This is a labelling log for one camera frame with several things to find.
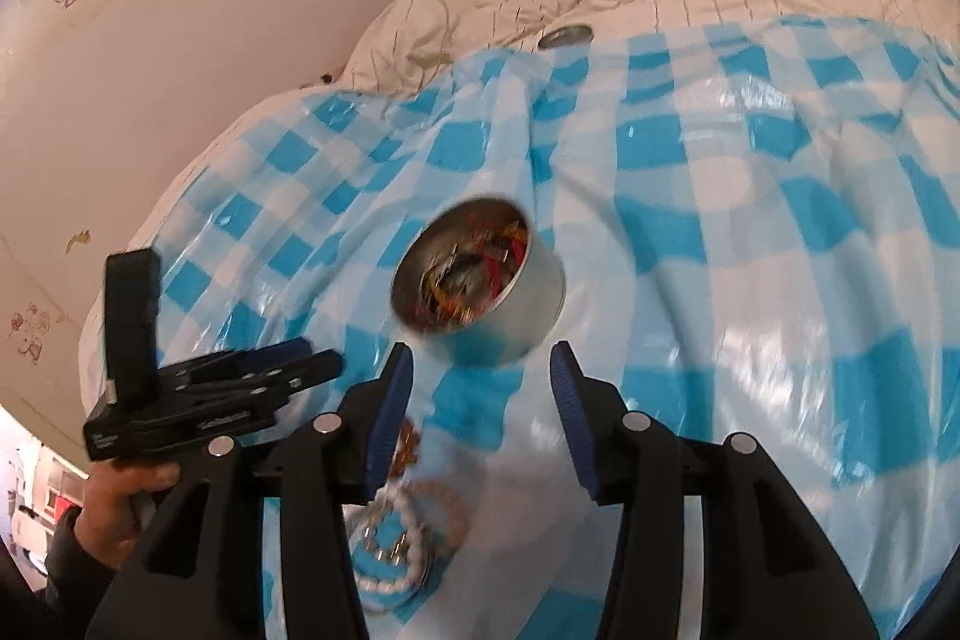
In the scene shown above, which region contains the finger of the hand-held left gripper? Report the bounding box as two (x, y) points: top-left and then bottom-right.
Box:
(161, 338), (313, 386)
(180, 351), (344, 414)

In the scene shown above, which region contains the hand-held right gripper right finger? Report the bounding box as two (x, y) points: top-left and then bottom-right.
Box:
(549, 341), (880, 640)

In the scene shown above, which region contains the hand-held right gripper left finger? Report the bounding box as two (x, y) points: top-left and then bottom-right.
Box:
(86, 341), (415, 640)

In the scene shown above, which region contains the brown bead bracelet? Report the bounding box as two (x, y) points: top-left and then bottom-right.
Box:
(394, 422), (422, 477)

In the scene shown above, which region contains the round metal tin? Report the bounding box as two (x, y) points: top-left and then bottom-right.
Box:
(390, 197), (567, 367)

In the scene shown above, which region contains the white bead bracelet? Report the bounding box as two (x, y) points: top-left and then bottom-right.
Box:
(352, 479), (470, 600)

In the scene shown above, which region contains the pile of beaded bracelets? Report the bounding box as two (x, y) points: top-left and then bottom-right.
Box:
(409, 216), (530, 327)

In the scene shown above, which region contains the person's left forearm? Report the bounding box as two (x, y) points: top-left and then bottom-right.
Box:
(43, 506), (115, 622)

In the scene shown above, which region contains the person's left hand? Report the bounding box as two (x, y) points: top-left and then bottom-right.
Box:
(81, 458), (185, 570)

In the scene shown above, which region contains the white furniture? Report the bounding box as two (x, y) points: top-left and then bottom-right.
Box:
(6, 443), (85, 567)

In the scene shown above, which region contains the blue checked plastic tablecloth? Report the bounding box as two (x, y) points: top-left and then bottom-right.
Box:
(79, 14), (960, 640)

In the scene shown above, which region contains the round metal tin lid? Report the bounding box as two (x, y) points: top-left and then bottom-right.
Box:
(537, 26), (593, 50)

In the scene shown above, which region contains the white lined quilt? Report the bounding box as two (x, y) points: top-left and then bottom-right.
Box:
(330, 0), (960, 95)

